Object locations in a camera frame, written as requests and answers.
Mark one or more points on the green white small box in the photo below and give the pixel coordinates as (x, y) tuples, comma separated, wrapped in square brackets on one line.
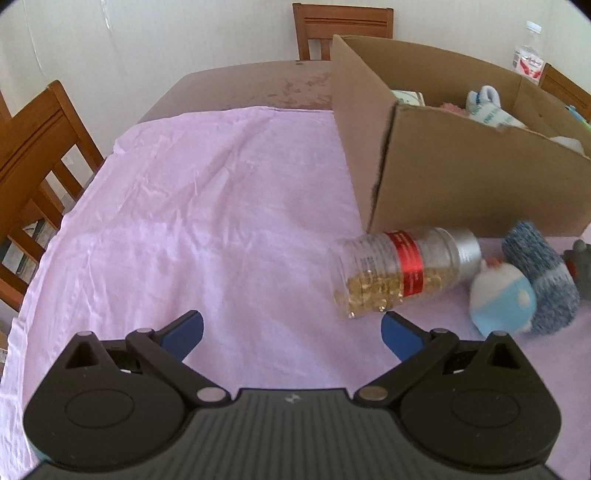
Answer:
[(411, 97)]

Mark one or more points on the clear capsule bottle red label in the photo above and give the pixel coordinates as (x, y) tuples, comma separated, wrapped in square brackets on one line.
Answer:
[(369, 258)]

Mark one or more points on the printed white tape roll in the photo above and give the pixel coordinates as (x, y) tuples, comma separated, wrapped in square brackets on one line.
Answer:
[(491, 116)]

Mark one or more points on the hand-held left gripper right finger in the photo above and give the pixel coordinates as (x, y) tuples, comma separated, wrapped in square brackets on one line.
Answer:
[(399, 334)]

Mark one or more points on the white soft item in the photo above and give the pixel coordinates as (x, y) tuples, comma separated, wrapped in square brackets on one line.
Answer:
[(568, 142)]

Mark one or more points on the wooden chair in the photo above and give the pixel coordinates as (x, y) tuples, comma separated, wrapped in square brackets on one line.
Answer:
[(341, 23), (561, 85), (32, 147)]

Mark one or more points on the blue grey knit sock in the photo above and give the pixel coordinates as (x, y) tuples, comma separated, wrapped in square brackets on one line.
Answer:
[(540, 267)]

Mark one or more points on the pink table cloth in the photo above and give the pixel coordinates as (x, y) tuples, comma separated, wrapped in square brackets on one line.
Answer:
[(207, 207)]

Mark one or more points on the white blue sock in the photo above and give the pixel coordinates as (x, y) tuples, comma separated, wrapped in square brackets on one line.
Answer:
[(485, 93)]

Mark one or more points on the white blue plush toy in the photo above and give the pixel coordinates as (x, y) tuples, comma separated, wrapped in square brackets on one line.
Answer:
[(498, 300)]

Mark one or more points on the cardboard box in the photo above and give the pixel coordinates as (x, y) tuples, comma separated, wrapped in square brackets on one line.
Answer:
[(438, 175)]

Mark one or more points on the clear water bottle red label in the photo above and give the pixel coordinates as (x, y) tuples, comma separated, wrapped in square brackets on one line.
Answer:
[(528, 55)]

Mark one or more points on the blue container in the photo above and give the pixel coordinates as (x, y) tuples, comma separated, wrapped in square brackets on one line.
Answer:
[(577, 113)]

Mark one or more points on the grey plush toy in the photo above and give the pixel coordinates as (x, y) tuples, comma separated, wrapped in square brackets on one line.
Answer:
[(581, 272)]

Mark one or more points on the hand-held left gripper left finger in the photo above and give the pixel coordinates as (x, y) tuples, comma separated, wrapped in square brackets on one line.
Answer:
[(184, 334)]

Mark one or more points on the pink knit cloth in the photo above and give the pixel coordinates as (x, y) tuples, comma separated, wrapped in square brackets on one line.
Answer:
[(452, 107)]

